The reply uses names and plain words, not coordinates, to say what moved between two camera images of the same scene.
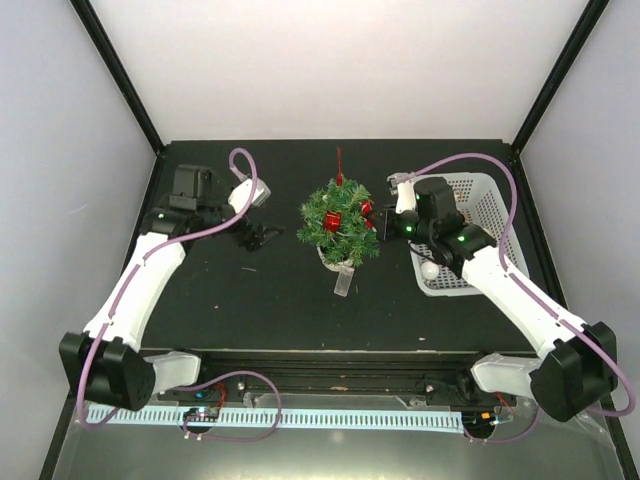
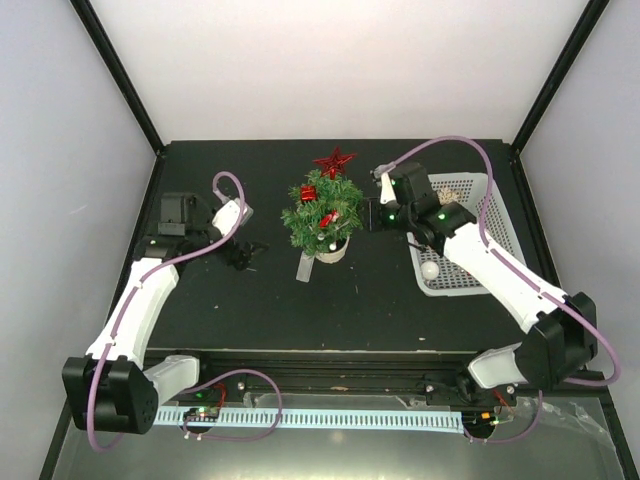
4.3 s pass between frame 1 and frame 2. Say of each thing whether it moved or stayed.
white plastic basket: stayed
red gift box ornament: moved
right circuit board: stayed
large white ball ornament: stayed
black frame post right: stayed
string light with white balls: moved
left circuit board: stayed
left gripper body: moved
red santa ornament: moved
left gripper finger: moved
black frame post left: stayed
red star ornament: moved
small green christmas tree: moved
